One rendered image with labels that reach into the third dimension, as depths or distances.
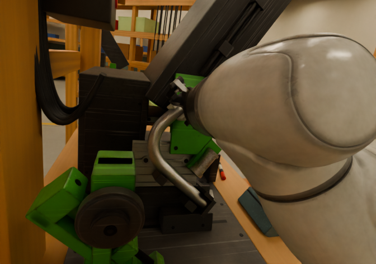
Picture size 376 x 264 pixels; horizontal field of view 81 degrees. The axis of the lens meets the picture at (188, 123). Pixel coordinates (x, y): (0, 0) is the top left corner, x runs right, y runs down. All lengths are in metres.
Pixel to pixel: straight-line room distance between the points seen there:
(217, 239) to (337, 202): 0.42
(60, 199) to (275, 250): 0.51
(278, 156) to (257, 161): 0.03
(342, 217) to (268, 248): 0.42
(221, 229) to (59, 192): 0.45
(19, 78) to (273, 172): 0.33
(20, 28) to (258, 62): 0.31
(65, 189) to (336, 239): 0.27
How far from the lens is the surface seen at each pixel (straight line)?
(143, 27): 3.84
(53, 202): 0.31
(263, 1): 0.65
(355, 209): 0.24
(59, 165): 0.93
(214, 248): 0.59
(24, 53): 0.39
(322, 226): 0.24
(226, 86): 0.18
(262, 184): 0.22
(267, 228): 0.66
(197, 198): 0.59
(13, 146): 0.37
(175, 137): 0.57
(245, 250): 0.61
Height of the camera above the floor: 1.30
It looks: 15 degrees down
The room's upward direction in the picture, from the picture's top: 9 degrees clockwise
